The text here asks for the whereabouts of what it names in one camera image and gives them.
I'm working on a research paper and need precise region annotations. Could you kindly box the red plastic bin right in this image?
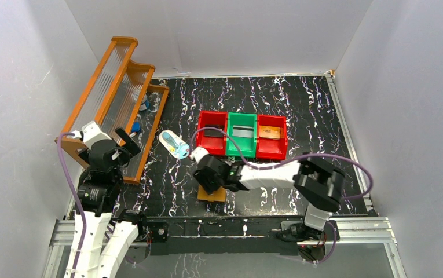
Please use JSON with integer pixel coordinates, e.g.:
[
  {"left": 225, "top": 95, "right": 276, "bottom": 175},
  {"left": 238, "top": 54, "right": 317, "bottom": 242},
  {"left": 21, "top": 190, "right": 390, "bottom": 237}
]
[{"left": 255, "top": 114, "right": 288, "bottom": 160}]

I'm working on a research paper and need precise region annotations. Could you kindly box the white card in green bin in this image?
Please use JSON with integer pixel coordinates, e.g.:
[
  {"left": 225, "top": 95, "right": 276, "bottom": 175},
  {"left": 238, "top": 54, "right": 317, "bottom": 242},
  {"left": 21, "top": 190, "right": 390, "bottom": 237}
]
[{"left": 232, "top": 126, "right": 254, "bottom": 138}]

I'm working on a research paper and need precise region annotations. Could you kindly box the green plastic bin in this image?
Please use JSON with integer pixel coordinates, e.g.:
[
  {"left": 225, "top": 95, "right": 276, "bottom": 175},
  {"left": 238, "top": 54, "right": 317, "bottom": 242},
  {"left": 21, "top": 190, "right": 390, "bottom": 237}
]
[{"left": 226, "top": 112, "right": 257, "bottom": 158}]

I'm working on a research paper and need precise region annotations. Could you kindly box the orange wooden shelf rack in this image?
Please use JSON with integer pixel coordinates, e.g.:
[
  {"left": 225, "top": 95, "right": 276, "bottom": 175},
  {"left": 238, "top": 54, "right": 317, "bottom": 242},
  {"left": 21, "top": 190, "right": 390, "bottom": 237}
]
[{"left": 62, "top": 36, "right": 170, "bottom": 185}]

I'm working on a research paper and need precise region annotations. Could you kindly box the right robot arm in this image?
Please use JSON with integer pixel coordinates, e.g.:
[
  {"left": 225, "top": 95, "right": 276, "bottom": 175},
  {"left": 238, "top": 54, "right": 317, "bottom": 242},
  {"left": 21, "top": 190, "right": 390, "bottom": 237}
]
[{"left": 189, "top": 152, "right": 345, "bottom": 240}]

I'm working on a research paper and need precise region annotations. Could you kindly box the blue white bottle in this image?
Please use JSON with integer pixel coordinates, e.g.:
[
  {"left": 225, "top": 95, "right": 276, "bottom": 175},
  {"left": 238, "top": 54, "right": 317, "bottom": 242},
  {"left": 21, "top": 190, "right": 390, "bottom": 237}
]
[{"left": 133, "top": 90, "right": 150, "bottom": 111}]

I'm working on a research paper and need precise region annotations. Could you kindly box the blue cap container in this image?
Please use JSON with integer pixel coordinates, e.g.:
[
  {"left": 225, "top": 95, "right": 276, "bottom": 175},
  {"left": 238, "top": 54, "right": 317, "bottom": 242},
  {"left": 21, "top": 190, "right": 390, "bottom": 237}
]
[{"left": 130, "top": 122, "right": 141, "bottom": 134}]

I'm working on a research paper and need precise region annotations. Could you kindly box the white blue tube package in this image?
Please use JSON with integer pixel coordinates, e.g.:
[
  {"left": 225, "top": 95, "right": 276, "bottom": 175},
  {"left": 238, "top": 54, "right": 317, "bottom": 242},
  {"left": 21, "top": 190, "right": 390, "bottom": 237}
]
[{"left": 159, "top": 130, "right": 190, "bottom": 159}]

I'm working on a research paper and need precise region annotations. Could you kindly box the black card in red bin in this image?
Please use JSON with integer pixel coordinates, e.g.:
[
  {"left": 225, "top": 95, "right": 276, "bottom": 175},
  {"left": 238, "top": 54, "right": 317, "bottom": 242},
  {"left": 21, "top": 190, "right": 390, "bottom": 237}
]
[{"left": 202, "top": 126, "right": 225, "bottom": 138}]

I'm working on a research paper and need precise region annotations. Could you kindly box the orange leather card holder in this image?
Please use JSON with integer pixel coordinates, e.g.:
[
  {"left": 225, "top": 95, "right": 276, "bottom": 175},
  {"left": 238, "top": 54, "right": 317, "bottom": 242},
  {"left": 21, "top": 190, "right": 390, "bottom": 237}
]
[{"left": 197, "top": 186, "right": 226, "bottom": 202}]

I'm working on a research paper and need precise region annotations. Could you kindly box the red plastic bin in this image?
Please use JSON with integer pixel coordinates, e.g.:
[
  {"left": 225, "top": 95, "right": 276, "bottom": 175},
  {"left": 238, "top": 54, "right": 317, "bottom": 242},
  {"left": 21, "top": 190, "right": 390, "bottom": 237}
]
[
  {"left": 255, "top": 114, "right": 288, "bottom": 160},
  {"left": 196, "top": 111, "right": 228, "bottom": 156}
]

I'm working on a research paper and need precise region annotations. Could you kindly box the aluminium frame rail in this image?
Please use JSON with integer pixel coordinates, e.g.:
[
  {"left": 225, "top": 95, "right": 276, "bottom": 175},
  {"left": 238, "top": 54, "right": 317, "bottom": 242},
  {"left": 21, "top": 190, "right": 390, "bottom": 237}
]
[{"left": 41, "top": 75, "right": 408, "bottom": 278}]

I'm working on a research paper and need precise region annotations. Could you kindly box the red plastic bin left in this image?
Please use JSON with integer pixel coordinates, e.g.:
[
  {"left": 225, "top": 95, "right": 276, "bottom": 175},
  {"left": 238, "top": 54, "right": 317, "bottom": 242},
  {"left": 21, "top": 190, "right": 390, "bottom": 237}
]
[{"left": 196, "top": 111, "right": 228, "bottom": 156}]

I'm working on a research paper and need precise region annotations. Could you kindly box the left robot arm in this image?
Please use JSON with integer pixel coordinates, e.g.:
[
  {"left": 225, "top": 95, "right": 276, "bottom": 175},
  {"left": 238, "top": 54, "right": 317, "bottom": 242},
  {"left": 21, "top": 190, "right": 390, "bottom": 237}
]
[{"left": 64, "top": 121, "right": 151, "bottom": 277}]

